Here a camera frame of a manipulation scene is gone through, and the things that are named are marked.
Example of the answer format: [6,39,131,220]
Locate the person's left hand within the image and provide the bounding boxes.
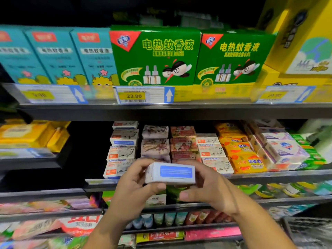
[106,158,168,223]

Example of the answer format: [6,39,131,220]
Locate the person's right hand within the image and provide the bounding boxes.
[178,158,245,217]

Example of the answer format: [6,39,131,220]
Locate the stack of yellow soap boxes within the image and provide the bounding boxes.
[215,122,268,174]

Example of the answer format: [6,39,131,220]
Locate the stack of pink soap boxes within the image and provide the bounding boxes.
[170,126,198,164]

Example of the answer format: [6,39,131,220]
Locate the stack of white purple soap boxes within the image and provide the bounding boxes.
[248,119,310,172]

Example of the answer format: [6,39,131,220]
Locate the stack of green soap boxes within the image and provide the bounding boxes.
[290,133,329,170]

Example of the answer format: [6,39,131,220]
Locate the white hand sanitizer bottle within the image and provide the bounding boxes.
[301,119,332,135]

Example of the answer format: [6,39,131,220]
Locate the stack of yellow soap cartons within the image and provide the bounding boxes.
[0,120,71,154]

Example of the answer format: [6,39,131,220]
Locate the person's right forearm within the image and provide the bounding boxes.
[223,197,299,249]

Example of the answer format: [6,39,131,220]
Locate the green white carton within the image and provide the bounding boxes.
[145,193,168,206]
[102,191,116,205]

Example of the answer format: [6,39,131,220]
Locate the row of red tubes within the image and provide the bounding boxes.
[186,208,234,224]

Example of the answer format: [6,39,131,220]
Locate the row of blue white tubes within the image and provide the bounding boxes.
[124,211,188,230]

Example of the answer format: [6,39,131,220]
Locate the pink flat pack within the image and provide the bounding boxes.
[185,225,242,242]

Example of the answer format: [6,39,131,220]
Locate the white floral packet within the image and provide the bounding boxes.
[118,233,137,247]

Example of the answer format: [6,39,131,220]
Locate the yellow red flat pack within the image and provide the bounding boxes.
[136,230,186,244]

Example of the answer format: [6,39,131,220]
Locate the red white packet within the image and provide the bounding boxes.
[58,214,103,237]

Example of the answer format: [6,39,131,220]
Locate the teal packets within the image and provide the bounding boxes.
[267,204,317,218]

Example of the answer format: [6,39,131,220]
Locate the row of pink orange packets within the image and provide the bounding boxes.
[0,194,99,215]

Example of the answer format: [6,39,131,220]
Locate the white blue price tag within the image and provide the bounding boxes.
[114,85,175,105]
[16,84,88,105]
[256,85,316,104]

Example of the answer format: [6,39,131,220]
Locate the pile of colourful packets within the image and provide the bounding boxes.
[0,219,89,249]

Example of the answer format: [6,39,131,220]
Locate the white blue price strip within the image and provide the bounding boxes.
[0,147,55,160]

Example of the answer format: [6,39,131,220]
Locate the flat yellow box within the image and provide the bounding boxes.
[254,65,332,102]

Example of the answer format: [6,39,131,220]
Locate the green box mosquito print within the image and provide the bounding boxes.
[193,29,277,99]
[110,26,202,102]

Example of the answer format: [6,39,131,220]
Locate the teal box pink flower print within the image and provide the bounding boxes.
[23,27,89,86]
[0,26,53,85]

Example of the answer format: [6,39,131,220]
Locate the row of dark green packs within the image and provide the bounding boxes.
[171,13,245,30]

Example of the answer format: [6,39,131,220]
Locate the large yellow box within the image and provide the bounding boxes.
[265,0,332,76]

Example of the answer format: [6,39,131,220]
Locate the wire basket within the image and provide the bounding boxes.
[280,216,332,249]

